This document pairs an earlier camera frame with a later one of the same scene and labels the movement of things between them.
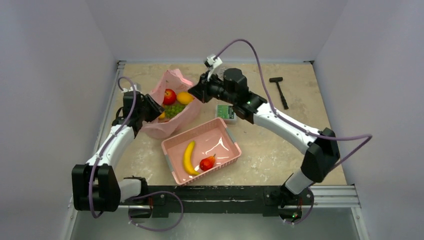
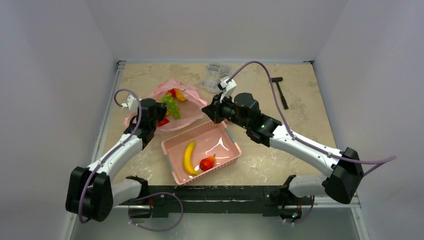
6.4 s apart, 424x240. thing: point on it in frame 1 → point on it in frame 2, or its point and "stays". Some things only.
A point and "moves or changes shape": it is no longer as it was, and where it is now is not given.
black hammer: x=276 y=79 stays
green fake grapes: x=171 y=111 moves or changes shape
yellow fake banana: x=188 y=161 stays
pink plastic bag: x=186 y=122 moves or changes shape
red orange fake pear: x=207 y=163 stays
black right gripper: x=201 y=91 → x=212 y=110
